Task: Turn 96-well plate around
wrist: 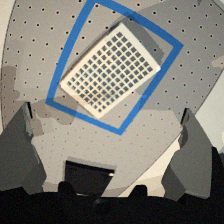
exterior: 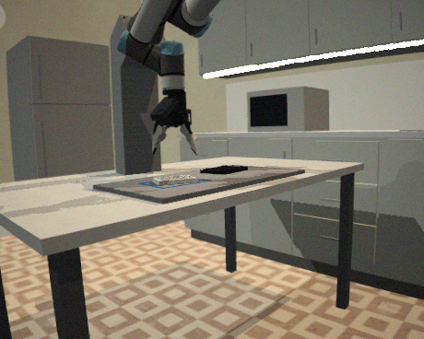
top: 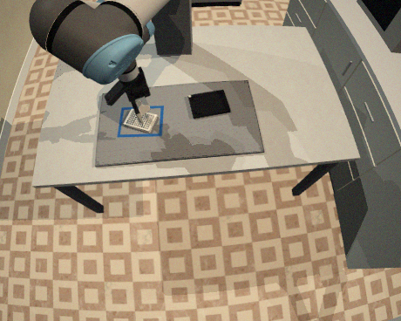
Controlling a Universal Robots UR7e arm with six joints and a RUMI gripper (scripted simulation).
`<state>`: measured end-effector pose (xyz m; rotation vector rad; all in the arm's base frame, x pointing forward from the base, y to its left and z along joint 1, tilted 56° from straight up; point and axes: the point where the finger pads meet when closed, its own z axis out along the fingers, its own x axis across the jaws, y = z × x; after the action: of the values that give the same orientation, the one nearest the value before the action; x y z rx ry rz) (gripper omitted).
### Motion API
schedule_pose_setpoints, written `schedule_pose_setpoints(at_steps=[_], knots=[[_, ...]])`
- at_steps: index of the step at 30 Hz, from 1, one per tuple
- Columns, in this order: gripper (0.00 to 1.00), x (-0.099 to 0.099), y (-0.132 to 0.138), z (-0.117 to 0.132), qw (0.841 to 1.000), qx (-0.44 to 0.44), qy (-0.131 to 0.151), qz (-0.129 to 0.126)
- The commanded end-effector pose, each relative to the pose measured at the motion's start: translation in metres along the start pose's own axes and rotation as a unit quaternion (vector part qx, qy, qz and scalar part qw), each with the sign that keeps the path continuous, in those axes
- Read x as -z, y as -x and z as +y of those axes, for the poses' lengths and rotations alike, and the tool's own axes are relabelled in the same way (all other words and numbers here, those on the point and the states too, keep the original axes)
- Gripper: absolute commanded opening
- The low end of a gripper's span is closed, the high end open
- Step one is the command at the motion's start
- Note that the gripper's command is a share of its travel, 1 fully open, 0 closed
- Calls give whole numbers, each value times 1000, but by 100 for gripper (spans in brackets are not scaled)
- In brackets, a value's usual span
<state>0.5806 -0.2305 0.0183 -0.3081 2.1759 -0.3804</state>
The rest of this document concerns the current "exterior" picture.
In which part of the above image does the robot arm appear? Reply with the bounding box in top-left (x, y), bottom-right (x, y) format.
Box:
top-left (116, 0), bottom-right (220, 121)

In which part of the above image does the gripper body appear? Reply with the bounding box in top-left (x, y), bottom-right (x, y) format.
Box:
top-left (161, 89), bottom-right (192, 128)

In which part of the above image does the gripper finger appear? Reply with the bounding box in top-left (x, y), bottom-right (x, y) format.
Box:
top-left (180, 113), bottom-right (197, 154)
top-left (152, 121), bottom-right (167, 155)

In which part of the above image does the beige well plate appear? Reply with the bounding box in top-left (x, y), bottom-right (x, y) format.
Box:
top-left (153, 175), bottom-right (198, 186)

